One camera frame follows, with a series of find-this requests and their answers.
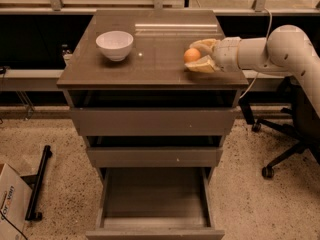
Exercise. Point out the white ceramic bowl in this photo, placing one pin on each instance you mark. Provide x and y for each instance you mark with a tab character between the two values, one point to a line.
115	45

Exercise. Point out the grey middle drawer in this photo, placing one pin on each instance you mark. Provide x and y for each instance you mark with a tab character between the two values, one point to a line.
155	151

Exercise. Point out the grey drawer cabinet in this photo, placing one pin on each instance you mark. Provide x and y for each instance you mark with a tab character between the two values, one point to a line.
156	60

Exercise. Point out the black office chair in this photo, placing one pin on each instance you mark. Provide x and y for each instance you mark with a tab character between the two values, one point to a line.
305	128

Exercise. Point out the orange fruit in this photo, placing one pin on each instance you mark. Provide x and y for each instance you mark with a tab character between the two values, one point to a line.
191	55

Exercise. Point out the grey drawer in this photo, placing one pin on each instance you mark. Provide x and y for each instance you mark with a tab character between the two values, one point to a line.
155	204
154	113
155	151

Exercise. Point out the grey top drawer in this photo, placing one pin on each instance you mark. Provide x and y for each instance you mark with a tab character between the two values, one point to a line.
154	113

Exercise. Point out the grey bottom drawer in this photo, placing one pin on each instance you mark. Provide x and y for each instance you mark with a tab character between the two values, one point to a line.
155	204

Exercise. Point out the black metal bar stand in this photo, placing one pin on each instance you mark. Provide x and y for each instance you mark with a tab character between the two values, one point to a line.
35	182

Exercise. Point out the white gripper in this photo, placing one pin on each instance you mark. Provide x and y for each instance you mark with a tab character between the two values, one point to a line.
226	54

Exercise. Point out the cardboard box with print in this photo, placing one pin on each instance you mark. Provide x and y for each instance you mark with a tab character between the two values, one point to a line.
14	200

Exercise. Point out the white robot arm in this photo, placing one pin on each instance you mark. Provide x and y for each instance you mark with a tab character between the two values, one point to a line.
287	51

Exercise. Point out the small bottle behind cabinet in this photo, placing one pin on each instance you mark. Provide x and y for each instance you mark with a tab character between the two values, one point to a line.
66	53

